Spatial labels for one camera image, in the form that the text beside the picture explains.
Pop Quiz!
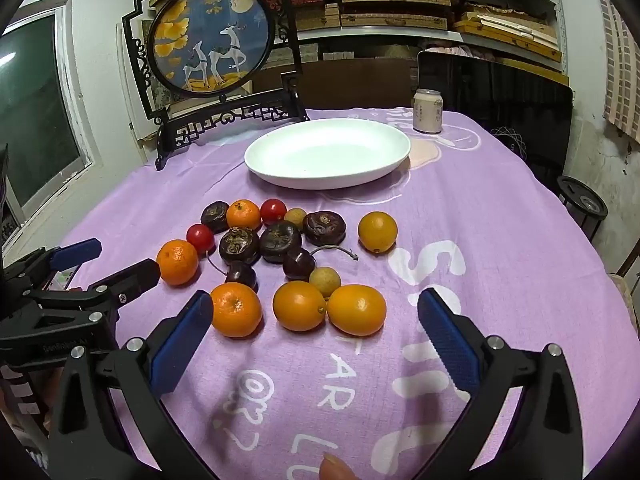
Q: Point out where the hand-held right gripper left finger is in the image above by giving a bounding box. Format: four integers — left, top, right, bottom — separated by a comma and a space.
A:
47, 290, 216, 480

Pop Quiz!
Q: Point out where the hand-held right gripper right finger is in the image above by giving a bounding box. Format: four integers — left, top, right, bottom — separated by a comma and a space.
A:
417, 287, 586, 480

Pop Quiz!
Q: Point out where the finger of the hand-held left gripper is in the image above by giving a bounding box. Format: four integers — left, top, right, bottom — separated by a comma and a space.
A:
32, 258, 162, 321
10, 238, 103, 291

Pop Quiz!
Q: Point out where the orange mandarin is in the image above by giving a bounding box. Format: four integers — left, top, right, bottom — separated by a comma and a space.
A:
226, 199, 262, 231
210, 282, 263, 338
156, 239, 200, 287

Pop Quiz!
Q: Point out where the red cherry tomato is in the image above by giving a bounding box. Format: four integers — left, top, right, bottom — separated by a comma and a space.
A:
260, 198, 288, 225
186, 223, 216, 255

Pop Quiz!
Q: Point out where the dark brown water chestnut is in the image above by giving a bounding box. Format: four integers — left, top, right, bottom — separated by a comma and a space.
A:
259, 220, 303, 264
303, 210, 347, 247
200, 201, 231, 234
218, 226, 261, 266

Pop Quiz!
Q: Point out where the orange round kumquat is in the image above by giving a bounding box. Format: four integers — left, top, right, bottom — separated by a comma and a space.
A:
327, 284, 387, 337
272, 280, 327, 333

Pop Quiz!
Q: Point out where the yellow round kumquat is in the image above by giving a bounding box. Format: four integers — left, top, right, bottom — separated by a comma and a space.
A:
358, 211, 399, 254

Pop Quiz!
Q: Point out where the white oval plate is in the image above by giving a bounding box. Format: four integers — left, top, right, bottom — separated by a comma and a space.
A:
244, 118, 412, 191

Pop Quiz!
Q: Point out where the person's right hand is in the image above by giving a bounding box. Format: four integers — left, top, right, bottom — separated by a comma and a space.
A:
320, 452, 358, 480

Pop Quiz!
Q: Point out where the dark red cherry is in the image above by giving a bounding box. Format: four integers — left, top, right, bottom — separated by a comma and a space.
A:
282, 245, 360, 282
205, 252, 259, 293

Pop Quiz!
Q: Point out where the purple printed tablecloth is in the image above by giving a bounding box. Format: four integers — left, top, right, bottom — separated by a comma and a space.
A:
0, 106, 631, 480

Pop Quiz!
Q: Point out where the white framed window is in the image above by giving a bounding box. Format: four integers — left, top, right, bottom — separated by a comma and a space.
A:
0, 7, 93, 231

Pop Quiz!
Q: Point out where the wooden chair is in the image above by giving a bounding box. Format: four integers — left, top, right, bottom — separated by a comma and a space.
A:
605, 240, 640, 331

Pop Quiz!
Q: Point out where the black round stool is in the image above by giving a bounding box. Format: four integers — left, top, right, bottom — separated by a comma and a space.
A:
556, 175, 608, 241

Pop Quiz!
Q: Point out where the pale drink can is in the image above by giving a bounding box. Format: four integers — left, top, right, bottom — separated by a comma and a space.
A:
412, 89, 444, 134

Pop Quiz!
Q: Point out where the round deer painting table screen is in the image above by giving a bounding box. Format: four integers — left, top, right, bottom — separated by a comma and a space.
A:
121, 0, 311, 171

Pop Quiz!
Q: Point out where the brown wooden cabinet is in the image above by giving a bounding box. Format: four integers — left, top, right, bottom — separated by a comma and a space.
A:
250, 57, 418, 111

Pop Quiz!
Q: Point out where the pink cloth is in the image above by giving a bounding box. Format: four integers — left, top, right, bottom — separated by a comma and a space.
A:
422, 42, 463, 57

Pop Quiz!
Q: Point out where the checked hanging cloth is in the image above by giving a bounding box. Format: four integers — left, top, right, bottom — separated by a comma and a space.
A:
595, 0, 640, 143

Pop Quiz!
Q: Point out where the white metal shelf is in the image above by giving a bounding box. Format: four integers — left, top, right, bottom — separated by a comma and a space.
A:
295, 0, 571, 78

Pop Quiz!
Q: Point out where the stack of wooden boxes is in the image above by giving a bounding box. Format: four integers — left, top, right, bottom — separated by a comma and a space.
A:
295, 0, 563, 63

